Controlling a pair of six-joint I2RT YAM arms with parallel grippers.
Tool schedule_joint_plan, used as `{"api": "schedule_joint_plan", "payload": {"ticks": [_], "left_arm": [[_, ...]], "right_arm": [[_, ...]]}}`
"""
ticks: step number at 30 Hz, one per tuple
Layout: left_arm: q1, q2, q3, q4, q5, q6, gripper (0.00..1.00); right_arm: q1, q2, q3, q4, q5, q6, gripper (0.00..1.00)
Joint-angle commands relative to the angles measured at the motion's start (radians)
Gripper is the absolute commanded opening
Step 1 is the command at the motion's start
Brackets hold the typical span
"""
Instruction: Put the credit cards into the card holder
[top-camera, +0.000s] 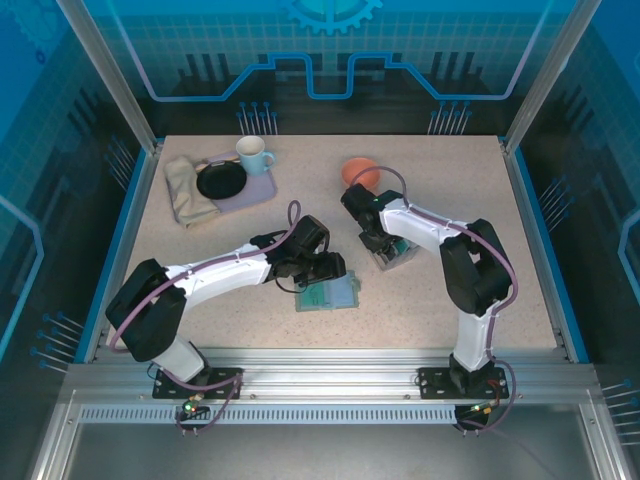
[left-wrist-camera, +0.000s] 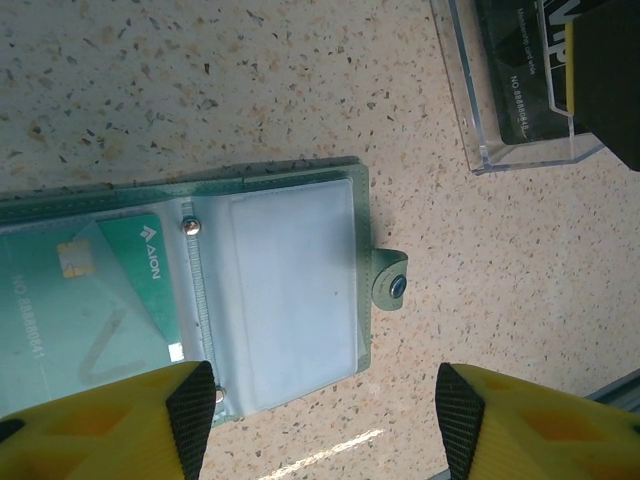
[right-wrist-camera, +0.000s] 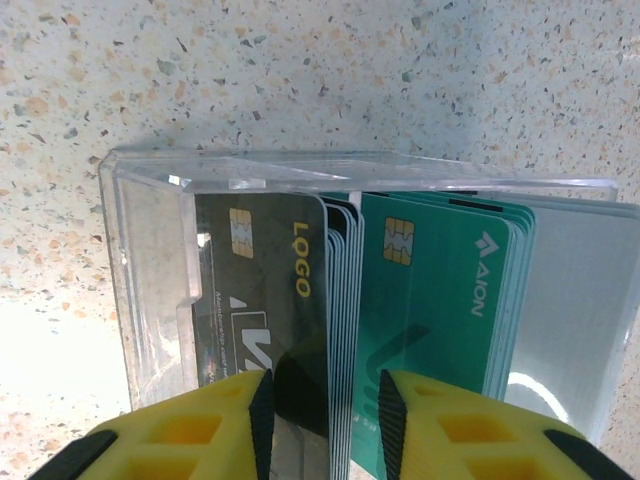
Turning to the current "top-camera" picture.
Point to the green card holder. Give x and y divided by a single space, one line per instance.
345 295

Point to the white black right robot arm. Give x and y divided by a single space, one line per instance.
425 230

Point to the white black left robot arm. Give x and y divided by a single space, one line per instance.
225 272

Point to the green card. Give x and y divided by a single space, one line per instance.
404 247

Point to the orange cup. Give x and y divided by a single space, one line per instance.
360 170

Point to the lavender plastic tray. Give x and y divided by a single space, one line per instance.
255 192

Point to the light blue mug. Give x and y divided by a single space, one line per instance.
252 157

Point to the black round plate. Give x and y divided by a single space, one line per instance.
221 180

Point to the beige wooden utensil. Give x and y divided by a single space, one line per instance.
220 161

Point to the beige folded cloth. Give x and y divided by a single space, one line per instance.
187 195

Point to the aluminium front frame rail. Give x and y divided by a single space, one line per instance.
325 370

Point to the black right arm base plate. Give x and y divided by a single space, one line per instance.
432 382

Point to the aluminium side rail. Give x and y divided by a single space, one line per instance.
536 250
127 250

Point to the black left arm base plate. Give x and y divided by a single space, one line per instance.
227 382

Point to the aluminium frame post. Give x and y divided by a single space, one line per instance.
112 75
548 75

